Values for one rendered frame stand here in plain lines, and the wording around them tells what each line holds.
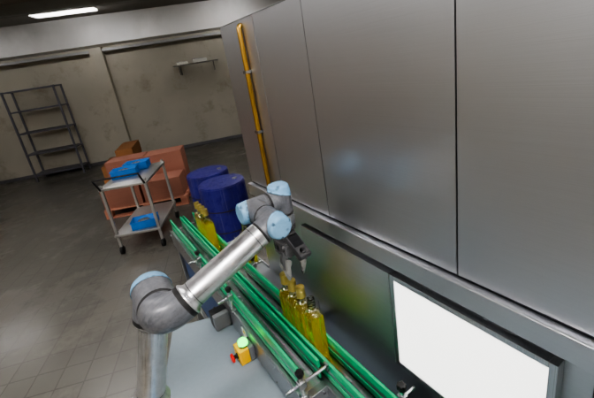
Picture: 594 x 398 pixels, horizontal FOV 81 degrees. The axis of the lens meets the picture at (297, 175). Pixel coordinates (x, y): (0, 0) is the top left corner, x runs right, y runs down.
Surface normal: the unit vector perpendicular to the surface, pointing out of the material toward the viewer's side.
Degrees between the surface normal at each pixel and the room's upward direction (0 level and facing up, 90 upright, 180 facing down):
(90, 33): 90
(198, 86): 90
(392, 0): 90
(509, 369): 90
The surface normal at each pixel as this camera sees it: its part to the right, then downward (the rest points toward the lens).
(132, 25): 0.22, 0.28
